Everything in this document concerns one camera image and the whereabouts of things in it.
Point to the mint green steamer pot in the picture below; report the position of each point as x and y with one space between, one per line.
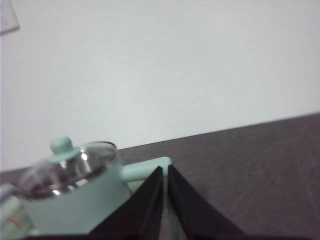
75 205

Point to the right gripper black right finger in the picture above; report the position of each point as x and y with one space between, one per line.
195 215

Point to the glass lid with green knob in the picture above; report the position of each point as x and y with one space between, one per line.
62 150

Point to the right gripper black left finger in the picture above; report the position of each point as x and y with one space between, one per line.
130 215

